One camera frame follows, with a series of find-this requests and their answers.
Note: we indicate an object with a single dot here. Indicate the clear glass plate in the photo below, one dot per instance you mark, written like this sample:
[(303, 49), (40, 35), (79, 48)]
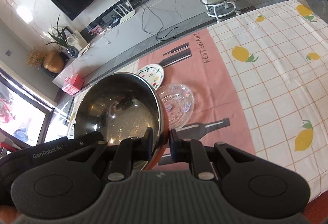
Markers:
[(176, 103)]

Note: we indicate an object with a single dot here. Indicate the golden ornament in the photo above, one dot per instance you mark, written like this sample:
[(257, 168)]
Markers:
[(53, 61)]

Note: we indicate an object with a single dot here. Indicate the stainless steel bowl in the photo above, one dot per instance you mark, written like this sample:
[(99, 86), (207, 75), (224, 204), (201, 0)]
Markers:
[(115, 108)]

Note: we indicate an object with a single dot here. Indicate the white router with antennas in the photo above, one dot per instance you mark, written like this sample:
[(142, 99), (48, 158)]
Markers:
[(126, 15)]

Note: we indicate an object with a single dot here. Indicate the floral print plate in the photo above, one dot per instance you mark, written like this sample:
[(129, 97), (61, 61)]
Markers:
[(151, 75)]

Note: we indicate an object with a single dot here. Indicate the red tissue box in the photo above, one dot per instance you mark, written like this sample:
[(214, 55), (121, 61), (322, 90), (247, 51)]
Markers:
[(73, 83)]

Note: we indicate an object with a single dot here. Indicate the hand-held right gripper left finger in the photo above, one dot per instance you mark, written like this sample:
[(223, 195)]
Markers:
[(148, 144)]

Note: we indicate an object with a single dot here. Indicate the white picture card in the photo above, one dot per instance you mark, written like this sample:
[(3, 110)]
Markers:
[(76, 38)]

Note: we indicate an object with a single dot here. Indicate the dried flower bunch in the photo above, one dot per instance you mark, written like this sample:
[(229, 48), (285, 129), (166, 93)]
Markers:
[(35, 57)]

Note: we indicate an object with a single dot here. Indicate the lemon print checked tablecloth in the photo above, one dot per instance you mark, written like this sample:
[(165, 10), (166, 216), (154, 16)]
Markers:
[(269, 91)]

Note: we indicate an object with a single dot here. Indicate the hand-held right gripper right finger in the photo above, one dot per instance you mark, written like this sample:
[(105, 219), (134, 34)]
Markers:
[(174, 146)]

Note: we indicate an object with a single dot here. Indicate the grey wall switch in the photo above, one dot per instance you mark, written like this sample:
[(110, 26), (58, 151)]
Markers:
[(8, 53)]

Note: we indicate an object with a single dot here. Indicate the pink printed placemat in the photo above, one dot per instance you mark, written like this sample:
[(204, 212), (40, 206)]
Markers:
[(205, 85)]

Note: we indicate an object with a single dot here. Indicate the green plant in glass vase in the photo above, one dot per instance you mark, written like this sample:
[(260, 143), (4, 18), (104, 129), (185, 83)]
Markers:
[(69, 50)]

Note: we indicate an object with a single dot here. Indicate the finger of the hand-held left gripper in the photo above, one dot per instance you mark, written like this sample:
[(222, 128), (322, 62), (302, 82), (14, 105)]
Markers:
[(88, 139)]

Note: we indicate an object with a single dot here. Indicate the window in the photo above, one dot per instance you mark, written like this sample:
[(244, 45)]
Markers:
[(23, 106)]

